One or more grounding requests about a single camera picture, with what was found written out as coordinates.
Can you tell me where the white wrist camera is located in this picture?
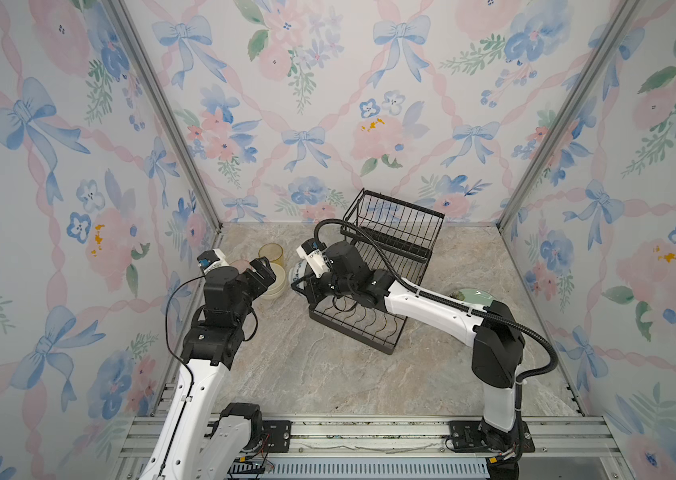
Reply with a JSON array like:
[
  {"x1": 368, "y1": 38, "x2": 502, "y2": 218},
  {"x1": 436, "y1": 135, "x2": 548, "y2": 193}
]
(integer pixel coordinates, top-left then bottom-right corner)
[
  {"x1": 197, "y1": 249, "x2": 229, "y2": 275},
  {"x1": 297, "y1": 238, "x2": 330, "y2": 278}
]

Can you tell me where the green plate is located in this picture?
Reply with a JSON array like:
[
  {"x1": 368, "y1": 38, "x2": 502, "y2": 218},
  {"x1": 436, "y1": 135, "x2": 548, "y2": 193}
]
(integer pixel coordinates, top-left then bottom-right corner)
[{"x1": 451, "y1": 288, "x2": 495, "y2": 308}]

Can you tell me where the aluminium corner post left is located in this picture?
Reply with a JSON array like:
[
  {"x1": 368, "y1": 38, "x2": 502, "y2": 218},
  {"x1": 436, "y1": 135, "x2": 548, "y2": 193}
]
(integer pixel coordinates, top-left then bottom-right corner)
[{"x1": 102, "y1": 0, "x2": 222, "y2": 235}]

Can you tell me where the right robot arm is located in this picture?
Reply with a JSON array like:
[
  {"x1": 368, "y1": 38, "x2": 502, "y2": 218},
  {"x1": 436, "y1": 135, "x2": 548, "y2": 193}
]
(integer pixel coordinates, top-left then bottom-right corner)
[{"x1": 292, "y1": 239, "x2": 559, "y2": 455}]

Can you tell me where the yellow glass cup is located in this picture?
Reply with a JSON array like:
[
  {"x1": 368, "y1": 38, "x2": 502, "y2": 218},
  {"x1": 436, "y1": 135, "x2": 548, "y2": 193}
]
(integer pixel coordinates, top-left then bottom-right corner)
[{"x1": 258, "y1": 243, "x2": 285, "y2": 268}]

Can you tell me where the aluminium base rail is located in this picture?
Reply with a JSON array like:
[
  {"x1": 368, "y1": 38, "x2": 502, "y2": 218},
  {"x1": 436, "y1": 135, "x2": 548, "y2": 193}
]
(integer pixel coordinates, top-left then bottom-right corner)
[{"x1": 115, "y1": 413, "x2": 621, "y2": 480}]

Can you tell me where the aluminium corner post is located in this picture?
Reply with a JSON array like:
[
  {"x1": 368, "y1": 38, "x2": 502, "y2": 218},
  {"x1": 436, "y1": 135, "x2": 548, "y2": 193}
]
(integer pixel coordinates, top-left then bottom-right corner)
[
  {"x1": 497, "y1": 0, "x2": 643, "y2": 234},
  {"x1": 102, "y1": 0, "x2": 222, "y2": 235}
]

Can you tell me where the black corrugated cable conduit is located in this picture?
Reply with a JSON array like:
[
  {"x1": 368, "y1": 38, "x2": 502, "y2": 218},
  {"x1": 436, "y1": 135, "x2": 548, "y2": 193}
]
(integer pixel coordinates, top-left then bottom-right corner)
[{"x1": 313, "y1": 218, "x2": 560, "y2": 382}]

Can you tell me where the black wire dish rack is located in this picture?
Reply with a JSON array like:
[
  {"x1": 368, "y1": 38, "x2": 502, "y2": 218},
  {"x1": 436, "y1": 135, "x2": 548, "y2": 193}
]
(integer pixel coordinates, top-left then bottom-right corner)
[{"x1": 309, "y1": 189, "x2": 445, "y2": 355}]

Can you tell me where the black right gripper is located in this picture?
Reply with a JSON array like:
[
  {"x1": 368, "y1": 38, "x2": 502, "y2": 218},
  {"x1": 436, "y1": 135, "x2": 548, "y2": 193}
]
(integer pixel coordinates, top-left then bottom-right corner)
[{"x1": 288, "y1": 272, "x2": 356, "y2": 309}]

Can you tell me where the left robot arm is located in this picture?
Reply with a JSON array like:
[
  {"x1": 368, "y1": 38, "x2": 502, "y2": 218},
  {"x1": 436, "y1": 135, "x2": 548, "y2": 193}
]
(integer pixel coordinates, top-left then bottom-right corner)
[{"x1": 140, "y1": 249, "x2": 277, "y2": 479}]

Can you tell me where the blue floral bowl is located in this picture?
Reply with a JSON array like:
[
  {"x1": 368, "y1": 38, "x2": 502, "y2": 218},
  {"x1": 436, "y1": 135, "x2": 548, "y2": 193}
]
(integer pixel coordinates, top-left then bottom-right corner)
[{"x1": 288, "y1": 260, "x2": 309, "y2": 287}]

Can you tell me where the pink glass cup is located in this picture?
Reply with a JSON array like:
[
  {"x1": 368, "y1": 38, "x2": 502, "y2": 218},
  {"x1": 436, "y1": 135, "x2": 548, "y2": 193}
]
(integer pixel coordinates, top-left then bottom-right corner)
[{"x1": 231, "y1": 259, "x2": 252, "y2": 273}]

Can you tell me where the aluminium corner post right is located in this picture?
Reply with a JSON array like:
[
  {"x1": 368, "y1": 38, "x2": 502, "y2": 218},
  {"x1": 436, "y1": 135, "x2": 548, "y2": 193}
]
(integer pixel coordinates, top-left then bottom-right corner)
[{"x1": 497, "y1": 0, "x2": 643, "y2": 234}]

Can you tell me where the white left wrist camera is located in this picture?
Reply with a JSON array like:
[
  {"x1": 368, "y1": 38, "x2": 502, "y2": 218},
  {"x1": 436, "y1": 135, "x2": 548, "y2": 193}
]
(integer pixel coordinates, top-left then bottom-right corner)
[{"x1": 197, "y1": 249, "x2": 229, "y2": 275}]

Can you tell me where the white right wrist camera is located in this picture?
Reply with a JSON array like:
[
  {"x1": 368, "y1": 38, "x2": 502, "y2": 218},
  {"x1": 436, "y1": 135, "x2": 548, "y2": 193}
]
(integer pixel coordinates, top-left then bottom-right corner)
[{"x1": 297, "y1": 238, "x2": 330, "y2": 278}]

